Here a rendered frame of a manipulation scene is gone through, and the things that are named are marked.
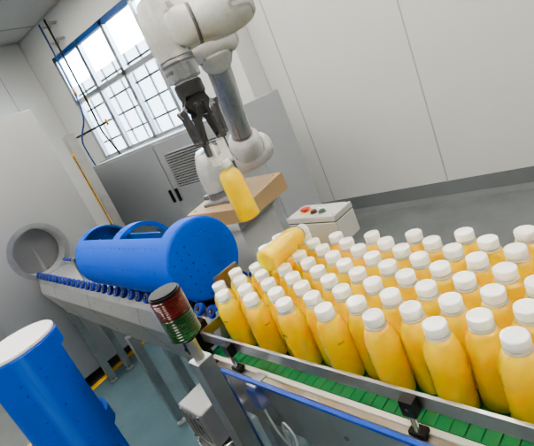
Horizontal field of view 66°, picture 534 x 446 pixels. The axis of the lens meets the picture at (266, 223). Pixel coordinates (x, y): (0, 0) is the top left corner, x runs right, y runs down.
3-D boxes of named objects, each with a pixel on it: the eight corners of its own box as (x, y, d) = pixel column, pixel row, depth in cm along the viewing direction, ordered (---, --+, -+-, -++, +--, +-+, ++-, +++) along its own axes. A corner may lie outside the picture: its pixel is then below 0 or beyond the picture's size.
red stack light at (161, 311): (178, 300, 83) (169, 284, 82) (196, 303, 78) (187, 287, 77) (152, 320, 79) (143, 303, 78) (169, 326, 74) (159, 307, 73)
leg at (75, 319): (116, 377, 315) (73, 310, 296) (119, 379, 311) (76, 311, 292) (110, 382, 312) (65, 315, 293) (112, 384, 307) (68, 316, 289)
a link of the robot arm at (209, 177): (205, 190, 217) (186, 152, 209) (236, 175, 218) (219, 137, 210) (208, 198, 202) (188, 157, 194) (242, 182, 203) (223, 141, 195)
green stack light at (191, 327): (189, 320, 84) (179, 301, 83) (207, 325, 79) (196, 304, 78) (165, 341, 80) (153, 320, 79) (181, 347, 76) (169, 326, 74)
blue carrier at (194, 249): (143, 260, 215) (113, 213, 206) (251, 267, 150) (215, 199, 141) (96, 296, 199) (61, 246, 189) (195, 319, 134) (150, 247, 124)
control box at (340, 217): (313, 230, 147) (303, 204, 144) (360, 228, 132) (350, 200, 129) (297, 244, 141) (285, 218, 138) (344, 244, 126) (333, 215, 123)
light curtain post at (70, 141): (194, 355, 299) (70, 134, 249) (198, 357, 295) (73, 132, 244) (187, 361, 295) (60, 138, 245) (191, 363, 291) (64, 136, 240)
